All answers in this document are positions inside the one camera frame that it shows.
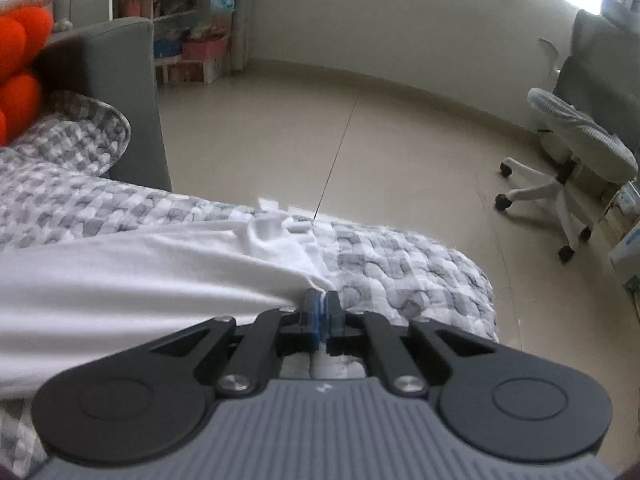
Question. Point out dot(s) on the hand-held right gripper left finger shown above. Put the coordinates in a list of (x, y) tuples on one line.
[(313, 320)]

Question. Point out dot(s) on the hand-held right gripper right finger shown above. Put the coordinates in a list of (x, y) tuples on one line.
[(332, 320)]

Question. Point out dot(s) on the white t-shirt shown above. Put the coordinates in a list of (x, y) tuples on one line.
[(125, 285)]

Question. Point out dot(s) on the grey checkered quilted blanket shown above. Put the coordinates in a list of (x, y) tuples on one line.
[(400, 270)]

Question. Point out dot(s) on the dark grey sofa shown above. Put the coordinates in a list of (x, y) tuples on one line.
[(125, 110)]

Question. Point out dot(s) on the pink storage box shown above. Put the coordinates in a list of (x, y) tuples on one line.
[(205, 48)]

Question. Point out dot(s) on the blue storage box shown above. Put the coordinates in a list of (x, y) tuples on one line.
[(166, 49)]

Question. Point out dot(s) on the white office chair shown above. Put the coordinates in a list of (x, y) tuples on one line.
[(580, 130)]

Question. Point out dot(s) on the grey curtain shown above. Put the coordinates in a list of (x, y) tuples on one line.
[(245, 10)]

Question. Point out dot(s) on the orange knot cushion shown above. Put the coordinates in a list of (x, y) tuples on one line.
[(20, 35)]

